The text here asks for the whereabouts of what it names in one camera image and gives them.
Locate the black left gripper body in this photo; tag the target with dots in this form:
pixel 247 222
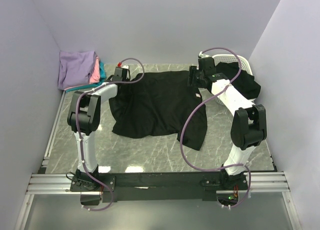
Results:
pixel 128 78

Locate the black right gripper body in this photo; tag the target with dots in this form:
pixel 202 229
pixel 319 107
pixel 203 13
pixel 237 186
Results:
pixel 197 76

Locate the black t-shirt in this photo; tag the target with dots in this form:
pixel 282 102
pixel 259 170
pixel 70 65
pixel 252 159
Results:
pixel 159 104
pixel 244 84

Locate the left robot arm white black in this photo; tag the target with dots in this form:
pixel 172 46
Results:
pixel 84 118

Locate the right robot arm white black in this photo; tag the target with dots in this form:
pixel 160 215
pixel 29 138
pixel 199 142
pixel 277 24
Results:
pixel 249 125

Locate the folded teal t-shirt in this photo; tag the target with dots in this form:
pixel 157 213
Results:
pixel 102 78

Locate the white perforated laundry basket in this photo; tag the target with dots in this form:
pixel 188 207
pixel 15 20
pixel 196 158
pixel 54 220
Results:
pixel 228 58

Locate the folded pink t-shirt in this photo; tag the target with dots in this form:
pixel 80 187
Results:
pixel 94 78

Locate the black t-shirt in basket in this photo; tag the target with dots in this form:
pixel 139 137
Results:
pixel 244 84

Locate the folded lavender t-shirt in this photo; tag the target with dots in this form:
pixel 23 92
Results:
pixel 75 68

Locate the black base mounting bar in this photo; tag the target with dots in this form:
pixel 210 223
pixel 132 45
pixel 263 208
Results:
pixel 157 186

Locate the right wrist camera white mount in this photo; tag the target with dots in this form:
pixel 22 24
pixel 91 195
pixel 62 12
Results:
pixel 203 55

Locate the aluminium extrusion rail frame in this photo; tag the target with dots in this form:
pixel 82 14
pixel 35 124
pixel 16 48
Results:
pixel 50 205

